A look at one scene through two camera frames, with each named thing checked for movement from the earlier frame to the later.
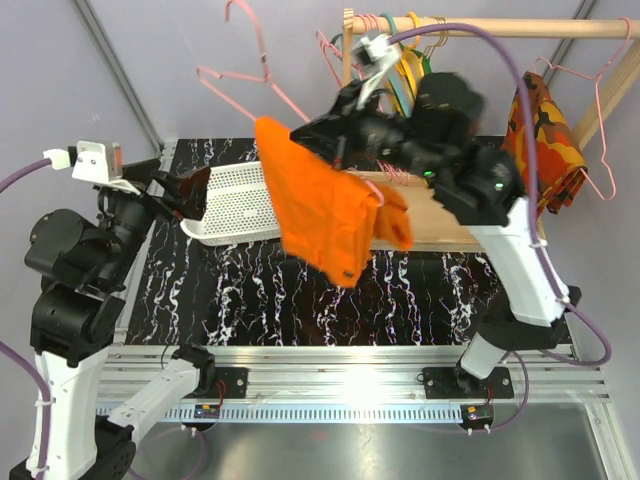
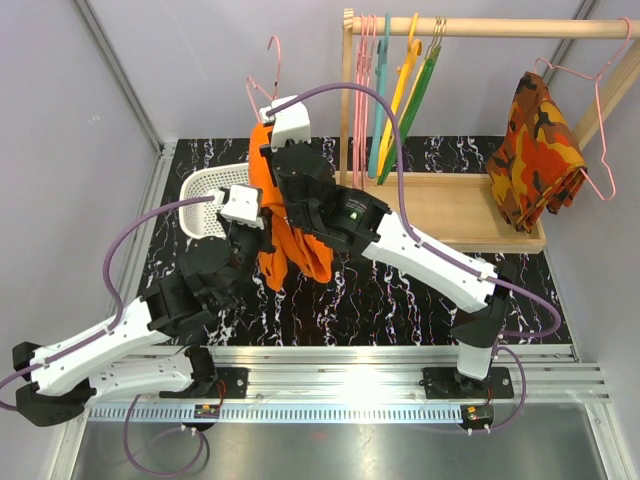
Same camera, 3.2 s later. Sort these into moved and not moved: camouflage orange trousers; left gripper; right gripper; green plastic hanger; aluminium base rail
Moved: green plastic hanger; left gripper; right gripper
Not moved: aluminium base rail; camouflage orange trousers
